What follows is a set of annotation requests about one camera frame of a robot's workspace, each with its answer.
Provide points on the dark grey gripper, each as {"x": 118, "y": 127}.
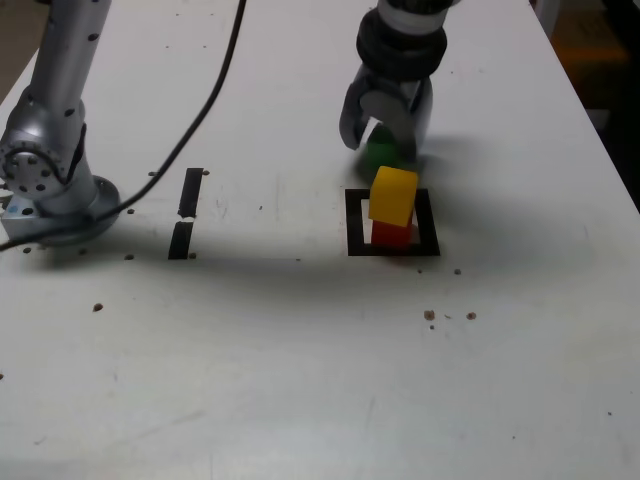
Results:
{"x": 395, "y": 86}

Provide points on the green cube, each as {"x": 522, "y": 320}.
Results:
{"x": 381, "y": 150}

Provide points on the yellow cube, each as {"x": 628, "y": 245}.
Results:
{"x": 392, "y": 197}

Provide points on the red cube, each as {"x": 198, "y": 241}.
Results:
{"x": 390, "y": 235}

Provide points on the black tape square outline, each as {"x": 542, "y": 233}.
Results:
{"x": 352, "y": 220}

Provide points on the black tape strip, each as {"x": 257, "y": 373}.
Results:
{"x": 187, "y": 200}

